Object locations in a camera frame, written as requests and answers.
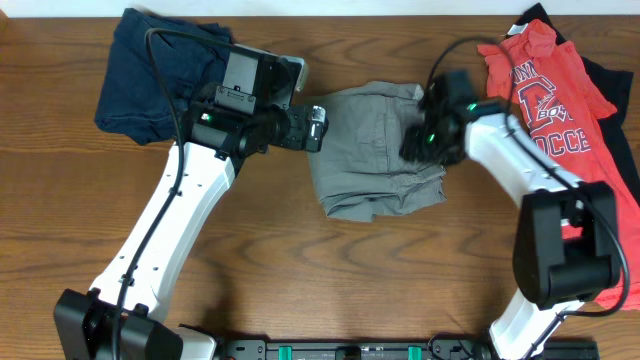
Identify folded navy blue shorts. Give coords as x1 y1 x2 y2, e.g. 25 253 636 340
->
94 8 233 145

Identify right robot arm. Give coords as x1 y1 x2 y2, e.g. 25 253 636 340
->
400 71 629 359

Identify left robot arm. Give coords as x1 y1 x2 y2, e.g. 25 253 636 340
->
54 45 327 359

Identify red soccer t-shirt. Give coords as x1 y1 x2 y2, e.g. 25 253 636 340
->
477 20 639 310

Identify grey khaki shorts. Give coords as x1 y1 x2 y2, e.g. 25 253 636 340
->
304 81 446 222

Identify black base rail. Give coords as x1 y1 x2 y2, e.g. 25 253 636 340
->
214 339 600 360

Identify black garment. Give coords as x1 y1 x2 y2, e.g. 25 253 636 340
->
505 4 639 205

